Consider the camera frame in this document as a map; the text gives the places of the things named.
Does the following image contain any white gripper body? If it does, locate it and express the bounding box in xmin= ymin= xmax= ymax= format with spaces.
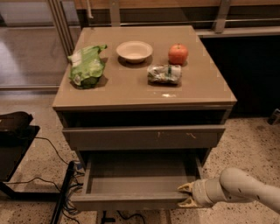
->
xmin=192 ymin=178 xmax=220 ymax=207

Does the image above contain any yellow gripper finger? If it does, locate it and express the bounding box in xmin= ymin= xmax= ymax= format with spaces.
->
xmin=178 ymin=183 xmax=193 ymax=193
xmin=178 ymin=196 xmax=199 ymax=208

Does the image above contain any grey drawer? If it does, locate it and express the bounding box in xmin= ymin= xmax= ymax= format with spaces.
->
xmin=62 ymin=125 xmax=225 ymax=151
xmin=72 ymin=151 xmax=202 ymax=211

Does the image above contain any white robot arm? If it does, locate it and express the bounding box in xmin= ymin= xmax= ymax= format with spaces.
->
xmin=178 ymin=168 xmax=280 ymax=214

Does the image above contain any grey drawer cabinet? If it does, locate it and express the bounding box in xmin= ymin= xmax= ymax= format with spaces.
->
xmin=52 ymin=25 xmax=238 ymax=213

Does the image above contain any black object at right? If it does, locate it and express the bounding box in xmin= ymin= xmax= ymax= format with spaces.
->
xmin=267 ymin=108 xmax=280 ymax=125

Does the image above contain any crushed green white can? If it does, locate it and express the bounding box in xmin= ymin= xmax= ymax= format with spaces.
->
xmin=147 ymin=65 xmax=182 ymax=85

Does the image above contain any black power strip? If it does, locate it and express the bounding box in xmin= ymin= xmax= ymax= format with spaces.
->
xmin=50 ymin=161 xmax=74 ymax=224

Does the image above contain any red apple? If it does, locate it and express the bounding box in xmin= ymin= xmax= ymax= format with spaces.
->
xmin=168 ymin=44 xmax=188 ymax=66

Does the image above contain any white paper bowl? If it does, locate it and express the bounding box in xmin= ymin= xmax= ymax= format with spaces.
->
xmin=116 ymin=41 xmax=153 ymax=64

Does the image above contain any green chip bag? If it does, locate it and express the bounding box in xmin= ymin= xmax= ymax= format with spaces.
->
xmin=68 ymin=45 xmax=107 ymax=89

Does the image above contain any black chair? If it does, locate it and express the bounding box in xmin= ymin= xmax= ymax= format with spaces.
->
xmin=0 ymin=111 xmax=59 ymax=201

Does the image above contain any metal railing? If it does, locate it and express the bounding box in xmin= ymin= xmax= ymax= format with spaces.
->
xmin=45 ymin=0 xmax=280 ymax=54

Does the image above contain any black cable bundle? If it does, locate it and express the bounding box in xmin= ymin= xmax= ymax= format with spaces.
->
xmin=3 ymin=136 xmax=147 ymax=224

